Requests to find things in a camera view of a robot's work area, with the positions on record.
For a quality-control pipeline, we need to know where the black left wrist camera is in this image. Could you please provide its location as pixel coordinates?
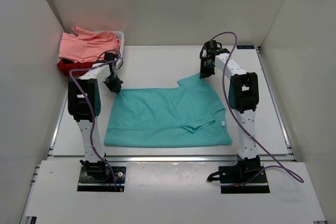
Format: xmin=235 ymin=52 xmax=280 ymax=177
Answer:
xmin=101 ymin=52 xmax=123 ymax=70

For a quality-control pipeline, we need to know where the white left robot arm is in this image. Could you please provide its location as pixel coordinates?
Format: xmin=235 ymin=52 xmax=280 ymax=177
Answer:
xmin=67 ymin=62 xmax=123 ymax=181

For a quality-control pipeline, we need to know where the white plastic basket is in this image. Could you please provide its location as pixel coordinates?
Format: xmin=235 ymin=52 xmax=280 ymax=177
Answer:
xmin=112 ymin=31 xmax=124 ymax=58

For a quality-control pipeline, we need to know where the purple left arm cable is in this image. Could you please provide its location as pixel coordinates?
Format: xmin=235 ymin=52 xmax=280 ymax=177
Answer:
xmin=68 ymin=50 xmax=124 ymax=192

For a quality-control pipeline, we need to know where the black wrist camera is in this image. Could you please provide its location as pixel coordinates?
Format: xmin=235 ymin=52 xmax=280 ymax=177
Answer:
xmin=199 ymin=40 xmax=229 ymax=58
xmin=101 ymin=52 xmax=123 ymax=70

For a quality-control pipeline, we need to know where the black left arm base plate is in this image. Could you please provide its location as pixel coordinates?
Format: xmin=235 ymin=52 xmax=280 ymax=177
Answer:
xmin=77 ymin=166 xmax=127 ymax=193

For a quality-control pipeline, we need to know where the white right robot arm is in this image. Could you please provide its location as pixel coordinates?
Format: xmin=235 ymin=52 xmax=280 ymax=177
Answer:
xmin=200 ymin=55 xmax=260 ymax=182

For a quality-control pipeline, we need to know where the teal t shirt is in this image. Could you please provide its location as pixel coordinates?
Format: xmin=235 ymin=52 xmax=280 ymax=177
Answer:
xmin=104 ymin=74 xmax=232 ymax=148

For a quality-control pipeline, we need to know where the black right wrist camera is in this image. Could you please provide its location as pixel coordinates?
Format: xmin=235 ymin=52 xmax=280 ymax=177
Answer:
xmin=199 ymin=40 xmax=229 ymax=58

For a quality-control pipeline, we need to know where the red t shirt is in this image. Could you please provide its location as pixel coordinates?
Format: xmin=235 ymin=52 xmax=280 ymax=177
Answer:
xmin=57 ymin=59 xmax=94 ymax=77

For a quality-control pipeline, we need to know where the aluminium table rail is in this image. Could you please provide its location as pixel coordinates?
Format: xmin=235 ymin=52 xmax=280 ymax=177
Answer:
xmin=104 ymin=155 xmax=293 ymax=163

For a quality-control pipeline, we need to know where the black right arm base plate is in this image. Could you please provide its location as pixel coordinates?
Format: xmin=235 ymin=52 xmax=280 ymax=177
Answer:
xmin=206 ymin=156 xmax=270 ymax=194

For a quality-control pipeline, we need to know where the pink t shirt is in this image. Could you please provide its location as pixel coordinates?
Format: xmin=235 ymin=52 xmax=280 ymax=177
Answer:
xmin=58 ymin=26 xmax=119 ymax=63

